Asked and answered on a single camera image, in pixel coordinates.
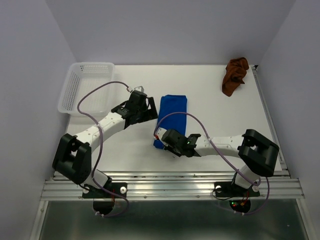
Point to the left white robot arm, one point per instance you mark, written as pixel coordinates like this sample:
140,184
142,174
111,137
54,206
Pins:
73,157

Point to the aluminium rail frame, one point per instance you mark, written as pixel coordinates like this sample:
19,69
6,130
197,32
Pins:
170,197

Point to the blue towel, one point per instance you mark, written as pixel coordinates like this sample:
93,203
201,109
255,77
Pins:
172,104

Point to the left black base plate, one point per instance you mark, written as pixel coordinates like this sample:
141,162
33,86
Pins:
119,188

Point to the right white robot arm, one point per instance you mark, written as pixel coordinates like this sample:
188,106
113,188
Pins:
258,153

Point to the white plastic basket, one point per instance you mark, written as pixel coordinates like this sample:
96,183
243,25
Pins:
81,78

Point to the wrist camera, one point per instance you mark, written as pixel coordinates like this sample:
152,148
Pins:
140,89
160,133

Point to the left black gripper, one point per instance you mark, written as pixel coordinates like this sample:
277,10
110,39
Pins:
150,114

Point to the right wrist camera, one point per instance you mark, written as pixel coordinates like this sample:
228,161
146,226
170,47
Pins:
160,133

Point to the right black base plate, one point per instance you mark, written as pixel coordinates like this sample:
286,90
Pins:
227,189

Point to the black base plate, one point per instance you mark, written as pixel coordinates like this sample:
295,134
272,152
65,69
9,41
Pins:
119,188
227,189

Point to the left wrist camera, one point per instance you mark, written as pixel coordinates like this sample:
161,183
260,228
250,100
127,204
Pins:
140,89

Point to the brown towel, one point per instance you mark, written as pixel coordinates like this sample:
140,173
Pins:
236,71

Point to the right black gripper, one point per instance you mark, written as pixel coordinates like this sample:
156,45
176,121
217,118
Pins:
169,148

